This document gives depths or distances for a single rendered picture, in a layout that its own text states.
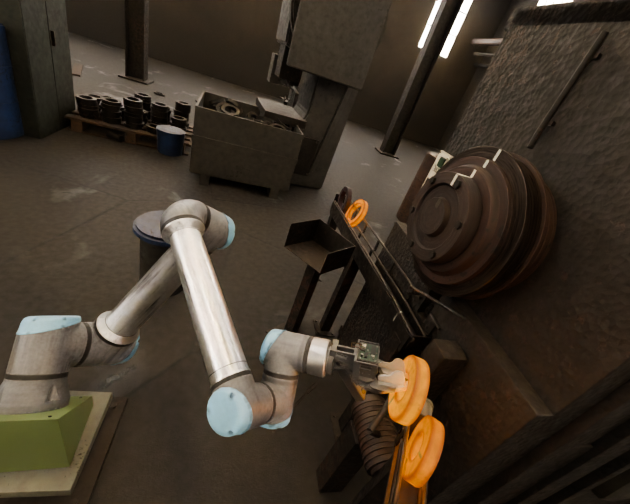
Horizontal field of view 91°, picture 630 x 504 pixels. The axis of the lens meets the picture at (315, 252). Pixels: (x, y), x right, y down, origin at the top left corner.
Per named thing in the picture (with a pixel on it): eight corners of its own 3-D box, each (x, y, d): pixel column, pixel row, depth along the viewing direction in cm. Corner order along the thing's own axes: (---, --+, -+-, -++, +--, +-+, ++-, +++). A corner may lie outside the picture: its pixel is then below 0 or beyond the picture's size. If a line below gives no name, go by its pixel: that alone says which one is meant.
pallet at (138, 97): (194, 136, 430) (197, 103, 407) (188, 156, 366) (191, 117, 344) (92, 112, 388) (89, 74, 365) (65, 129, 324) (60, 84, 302)
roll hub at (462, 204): (408, 233, 115) (447, 161, 100) (444, 282, 92) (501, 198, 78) (395, 230, 113) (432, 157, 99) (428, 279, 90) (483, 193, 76)
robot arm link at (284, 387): (238, 422, 72) (250, 367, 74) (267, 412, 82) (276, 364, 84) (270, 437, 67) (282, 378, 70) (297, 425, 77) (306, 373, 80)
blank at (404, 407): (426, 347, 78) (414, 342, 78) (434, 397, 64) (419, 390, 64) (399, 387, 84) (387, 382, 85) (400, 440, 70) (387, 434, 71)
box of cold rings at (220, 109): (278, 173, 409) (293, 112, 369) (286, 201, 344) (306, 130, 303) (195, 155, 375) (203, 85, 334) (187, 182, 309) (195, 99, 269)
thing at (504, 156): (410, 245, 130) (472, 133, 106) (471, 331, 92) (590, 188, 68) (397, 242, 128) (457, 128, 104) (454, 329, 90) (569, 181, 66)
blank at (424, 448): (409, 468, 82) (397, 460, 82) (436, 414, 83) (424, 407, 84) (419, 502, 67) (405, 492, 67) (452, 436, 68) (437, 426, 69)
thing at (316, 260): (285, 314, 200) (319, 218, 163) (312, 343, 186) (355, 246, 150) (260, 325, 186) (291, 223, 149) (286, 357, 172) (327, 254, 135)
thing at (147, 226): (195, 271, 207) (202, 216, 185) (185, 305, 181) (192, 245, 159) (142, 263, 198) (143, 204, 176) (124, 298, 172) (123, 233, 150)
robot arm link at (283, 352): (266, 363, 84) (274, 326, 85) (311, 373, 81) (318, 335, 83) (253, 368, 75) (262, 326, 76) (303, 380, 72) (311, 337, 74)
